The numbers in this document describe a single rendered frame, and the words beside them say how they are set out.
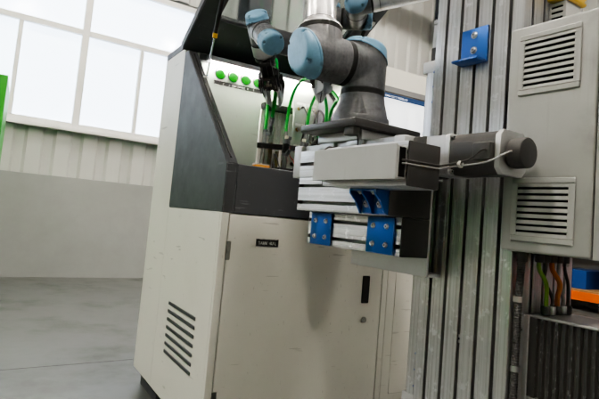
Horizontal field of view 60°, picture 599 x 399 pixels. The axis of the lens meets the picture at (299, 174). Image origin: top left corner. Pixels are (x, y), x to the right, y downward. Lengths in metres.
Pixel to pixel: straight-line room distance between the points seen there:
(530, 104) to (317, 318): 1.08
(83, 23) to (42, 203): 1.89
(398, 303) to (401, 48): 6.57
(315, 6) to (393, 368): 1.38
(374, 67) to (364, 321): 1.01
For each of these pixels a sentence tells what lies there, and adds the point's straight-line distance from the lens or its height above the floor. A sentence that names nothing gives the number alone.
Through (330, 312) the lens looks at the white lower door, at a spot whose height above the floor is 0.47.
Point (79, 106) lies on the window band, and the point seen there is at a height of 1.73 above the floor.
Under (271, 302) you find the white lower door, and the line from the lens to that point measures 1.78.
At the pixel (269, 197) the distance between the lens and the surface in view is 1.74.
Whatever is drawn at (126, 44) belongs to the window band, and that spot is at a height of 2.48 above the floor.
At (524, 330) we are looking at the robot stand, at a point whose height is 0.59.
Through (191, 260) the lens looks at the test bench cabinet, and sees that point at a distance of 1.91.
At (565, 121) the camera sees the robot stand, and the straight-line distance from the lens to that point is 1.12.
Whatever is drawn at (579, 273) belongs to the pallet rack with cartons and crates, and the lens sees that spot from 7.23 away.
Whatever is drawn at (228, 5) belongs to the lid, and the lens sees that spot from 2.18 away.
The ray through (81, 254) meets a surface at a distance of 5.80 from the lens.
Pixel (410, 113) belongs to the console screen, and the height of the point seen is 1.33.
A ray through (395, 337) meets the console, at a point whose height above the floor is 0.37.
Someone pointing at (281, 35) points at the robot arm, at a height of 1.35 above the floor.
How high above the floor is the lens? 0.79
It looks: 5 degrees up
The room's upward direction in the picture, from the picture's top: 5 degrees clockwise
